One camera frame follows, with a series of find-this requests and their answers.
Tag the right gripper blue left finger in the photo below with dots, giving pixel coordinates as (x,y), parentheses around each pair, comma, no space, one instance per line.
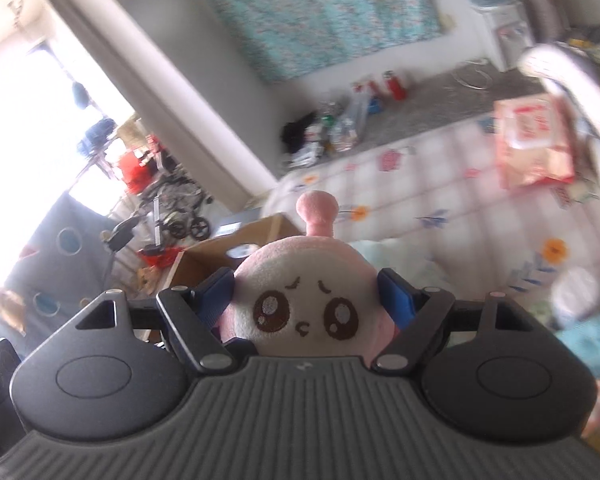
(212,297)

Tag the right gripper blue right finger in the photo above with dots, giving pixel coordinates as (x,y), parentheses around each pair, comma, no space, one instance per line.
(398,297)

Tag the pink plush toy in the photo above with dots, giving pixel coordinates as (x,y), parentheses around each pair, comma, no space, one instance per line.
(358,325)

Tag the white plastic bag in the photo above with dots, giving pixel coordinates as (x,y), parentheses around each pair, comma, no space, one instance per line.
(408,260)

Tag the brown cardboard box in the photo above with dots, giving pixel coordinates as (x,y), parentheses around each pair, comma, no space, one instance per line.
(230,254)

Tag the checked floral bed sheet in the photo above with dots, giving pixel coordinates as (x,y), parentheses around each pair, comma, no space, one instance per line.
(440,194)

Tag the wheelchair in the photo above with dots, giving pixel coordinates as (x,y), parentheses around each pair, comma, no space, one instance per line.
(175,200)

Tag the red plastic bag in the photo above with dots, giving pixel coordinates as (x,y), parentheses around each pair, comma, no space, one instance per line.
(137,171)

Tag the grey circle-pattern fabric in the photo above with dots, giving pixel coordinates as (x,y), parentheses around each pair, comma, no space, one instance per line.
(66,263)

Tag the white wipes canister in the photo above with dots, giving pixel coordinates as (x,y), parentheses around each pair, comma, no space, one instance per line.
(574,294)

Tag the clear plastic bag clutter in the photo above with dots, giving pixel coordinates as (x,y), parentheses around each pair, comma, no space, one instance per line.
(339,126)

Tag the black cloth on floor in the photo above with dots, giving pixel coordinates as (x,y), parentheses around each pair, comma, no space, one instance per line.
(293,134)

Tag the teal checked towel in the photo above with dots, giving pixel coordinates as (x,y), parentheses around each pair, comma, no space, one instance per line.
(583,340)

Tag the pink wet wipes pack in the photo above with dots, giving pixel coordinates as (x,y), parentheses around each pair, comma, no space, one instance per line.
(532,142)

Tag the white stitched blanket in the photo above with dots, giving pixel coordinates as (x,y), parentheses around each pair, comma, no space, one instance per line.
(569,72)

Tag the white water dispenser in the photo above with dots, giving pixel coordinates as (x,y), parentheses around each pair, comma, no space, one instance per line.
(505,33)

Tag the floral teal wall cloth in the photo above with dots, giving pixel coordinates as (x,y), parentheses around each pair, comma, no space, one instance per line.
(287,39)

